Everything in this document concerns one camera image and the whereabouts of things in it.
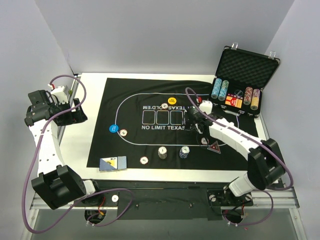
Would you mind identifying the blue chip stack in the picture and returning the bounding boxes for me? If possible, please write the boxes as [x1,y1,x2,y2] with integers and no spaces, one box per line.
[179,146,190,159]

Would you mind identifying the red white chip top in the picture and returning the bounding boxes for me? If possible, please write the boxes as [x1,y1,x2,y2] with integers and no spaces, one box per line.
[161,103,168,110]

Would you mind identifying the grey chip stack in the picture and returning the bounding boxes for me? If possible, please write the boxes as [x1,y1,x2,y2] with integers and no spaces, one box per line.
[158,146,168,160]

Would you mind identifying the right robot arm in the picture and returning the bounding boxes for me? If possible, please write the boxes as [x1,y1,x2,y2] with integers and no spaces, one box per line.
[184,101,286,205]

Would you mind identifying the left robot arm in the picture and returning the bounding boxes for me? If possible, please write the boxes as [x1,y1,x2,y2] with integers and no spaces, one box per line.
[24,85,103,210]

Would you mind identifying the red triangle dealer marker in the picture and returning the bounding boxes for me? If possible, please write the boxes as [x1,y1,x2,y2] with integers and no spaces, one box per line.
[207,141,221,154]

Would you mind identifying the yellow big blind button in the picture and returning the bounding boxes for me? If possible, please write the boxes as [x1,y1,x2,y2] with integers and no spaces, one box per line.
[167,97,177,105]

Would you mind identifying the blue small blind button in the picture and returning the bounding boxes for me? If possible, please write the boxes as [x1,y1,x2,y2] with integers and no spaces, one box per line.
[108,124,119,133]

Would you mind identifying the red card deck in case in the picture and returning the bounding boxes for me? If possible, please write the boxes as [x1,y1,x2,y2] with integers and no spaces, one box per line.
[225,93,243,109]

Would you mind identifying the light blue chip row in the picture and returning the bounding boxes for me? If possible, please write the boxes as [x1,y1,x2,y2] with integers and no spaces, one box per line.
[210,78,222,99]

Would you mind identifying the green chip row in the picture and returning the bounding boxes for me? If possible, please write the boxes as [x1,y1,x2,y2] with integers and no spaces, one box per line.
[218,80,229,101]

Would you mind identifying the red white 100 chip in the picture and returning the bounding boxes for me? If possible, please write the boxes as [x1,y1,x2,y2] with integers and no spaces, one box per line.
[119,129,128,137]

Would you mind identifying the black poker table mat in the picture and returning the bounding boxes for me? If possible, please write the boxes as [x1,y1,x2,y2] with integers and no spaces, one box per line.
[87,78,247,171]

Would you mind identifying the red chip row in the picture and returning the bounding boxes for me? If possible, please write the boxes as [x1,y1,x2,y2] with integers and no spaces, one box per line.
[243,86,253,105]

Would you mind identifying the yellow chip row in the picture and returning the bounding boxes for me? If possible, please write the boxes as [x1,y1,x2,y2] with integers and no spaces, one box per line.
[250,89,261,111]

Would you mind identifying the black aluminium chip case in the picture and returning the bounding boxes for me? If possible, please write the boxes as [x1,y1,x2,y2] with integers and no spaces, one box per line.
[208,43,281,118]

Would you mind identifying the red white chip front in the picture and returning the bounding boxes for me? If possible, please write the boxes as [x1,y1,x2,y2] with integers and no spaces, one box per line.
[139,156,149,165]

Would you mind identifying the aluminium rail frame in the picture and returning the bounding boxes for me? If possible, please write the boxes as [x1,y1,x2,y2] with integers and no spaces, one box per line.
[21,72,307,240]

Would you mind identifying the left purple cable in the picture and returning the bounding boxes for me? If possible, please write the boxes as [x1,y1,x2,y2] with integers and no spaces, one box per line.
[21,74,136,235]

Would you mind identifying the purple cable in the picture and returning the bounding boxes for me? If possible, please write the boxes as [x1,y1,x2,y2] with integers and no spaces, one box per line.
[185,87,294,227]
[21,74,136,235]

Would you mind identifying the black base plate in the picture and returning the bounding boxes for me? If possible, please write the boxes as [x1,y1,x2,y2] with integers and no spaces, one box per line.
[80,180,253,221]

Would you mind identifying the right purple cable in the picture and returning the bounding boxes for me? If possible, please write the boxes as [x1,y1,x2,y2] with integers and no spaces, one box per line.
[185,87,294,227]

